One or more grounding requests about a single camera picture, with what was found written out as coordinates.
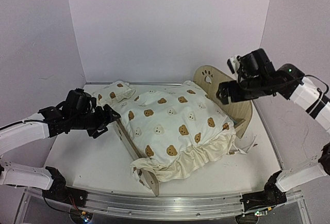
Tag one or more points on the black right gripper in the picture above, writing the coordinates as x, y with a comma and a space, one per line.
223, 88

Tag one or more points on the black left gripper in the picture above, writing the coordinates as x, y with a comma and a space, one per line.
103, 121

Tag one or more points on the wooden pet bed frame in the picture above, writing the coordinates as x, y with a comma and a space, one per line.
208, 79

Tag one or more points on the large bear print cushion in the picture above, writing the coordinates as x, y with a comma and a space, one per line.
177, 131

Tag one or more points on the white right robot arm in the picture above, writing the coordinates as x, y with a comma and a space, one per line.
297, 87

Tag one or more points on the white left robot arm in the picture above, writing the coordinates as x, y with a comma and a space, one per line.
24, 144

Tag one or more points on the small bear print pillow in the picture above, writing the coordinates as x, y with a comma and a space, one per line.
113, 93

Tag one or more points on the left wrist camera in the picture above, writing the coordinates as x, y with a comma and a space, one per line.
96, 101

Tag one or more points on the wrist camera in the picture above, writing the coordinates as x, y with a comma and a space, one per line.
96, 101
234, 64

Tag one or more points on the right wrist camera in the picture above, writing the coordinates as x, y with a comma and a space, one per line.
234, 64

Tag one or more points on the aluminium table edge rail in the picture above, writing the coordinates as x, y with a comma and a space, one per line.
136, 83

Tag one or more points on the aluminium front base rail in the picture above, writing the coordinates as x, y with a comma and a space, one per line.
188, 199

